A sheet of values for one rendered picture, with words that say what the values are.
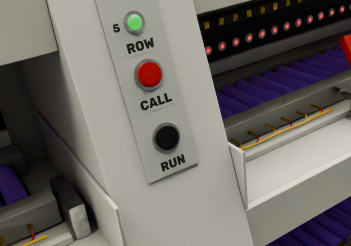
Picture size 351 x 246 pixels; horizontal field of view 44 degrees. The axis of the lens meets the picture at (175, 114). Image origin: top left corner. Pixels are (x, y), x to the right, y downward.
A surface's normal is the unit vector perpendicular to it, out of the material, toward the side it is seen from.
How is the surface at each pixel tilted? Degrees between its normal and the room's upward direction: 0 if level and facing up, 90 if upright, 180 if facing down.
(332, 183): 106
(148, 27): 90
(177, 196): 90
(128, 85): 90
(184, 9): 90
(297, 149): 16
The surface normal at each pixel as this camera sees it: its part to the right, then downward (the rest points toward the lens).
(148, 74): 0.46, 0.05
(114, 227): -0.85, 0.32
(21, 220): 0.51, 0.32
